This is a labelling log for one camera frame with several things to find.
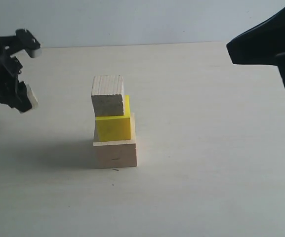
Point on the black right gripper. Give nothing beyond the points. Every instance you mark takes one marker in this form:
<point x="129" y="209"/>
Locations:
<point x="261" y="44"/>

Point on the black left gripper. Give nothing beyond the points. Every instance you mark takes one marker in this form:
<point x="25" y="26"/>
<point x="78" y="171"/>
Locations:
<point x="13" y="94"/>

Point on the small wooden cube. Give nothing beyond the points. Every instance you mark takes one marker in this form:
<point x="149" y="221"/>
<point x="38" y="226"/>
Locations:
<point x="31" y="97"/>

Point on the medium plain wooden cube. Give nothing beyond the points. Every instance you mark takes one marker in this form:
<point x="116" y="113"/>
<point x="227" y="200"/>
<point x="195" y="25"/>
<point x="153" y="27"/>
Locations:
<point x="107" y="95"/>

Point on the yellow painted cube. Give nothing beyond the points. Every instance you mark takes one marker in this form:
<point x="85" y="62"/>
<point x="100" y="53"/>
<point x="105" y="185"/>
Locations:
<point x="115" y="128"/>

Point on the large wooden cube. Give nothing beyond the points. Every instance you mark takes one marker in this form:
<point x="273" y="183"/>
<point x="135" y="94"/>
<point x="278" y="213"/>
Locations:
<point x="116" y="154"/>

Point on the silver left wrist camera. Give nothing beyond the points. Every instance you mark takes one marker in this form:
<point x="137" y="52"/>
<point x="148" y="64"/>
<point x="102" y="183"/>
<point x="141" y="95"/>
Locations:
<point x="28" y="42"/>

